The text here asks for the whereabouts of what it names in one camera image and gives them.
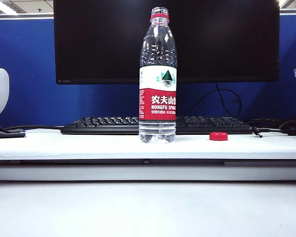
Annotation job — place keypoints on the red plastic bottle cap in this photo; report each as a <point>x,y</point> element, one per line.
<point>218,136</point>

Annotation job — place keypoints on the clear water bottle red label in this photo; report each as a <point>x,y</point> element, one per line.
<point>158,103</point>

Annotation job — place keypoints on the black ASUS monitor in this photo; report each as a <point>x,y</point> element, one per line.
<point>101,44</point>

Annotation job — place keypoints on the black Logitech keyboard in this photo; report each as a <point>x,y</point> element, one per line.
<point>101,124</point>

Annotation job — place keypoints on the black flat pad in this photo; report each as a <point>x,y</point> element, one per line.
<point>5,133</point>

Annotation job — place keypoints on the ceiling light panel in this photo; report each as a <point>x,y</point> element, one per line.
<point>3,7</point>

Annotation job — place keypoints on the grey table edge rail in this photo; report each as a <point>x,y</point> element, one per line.
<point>88,162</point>

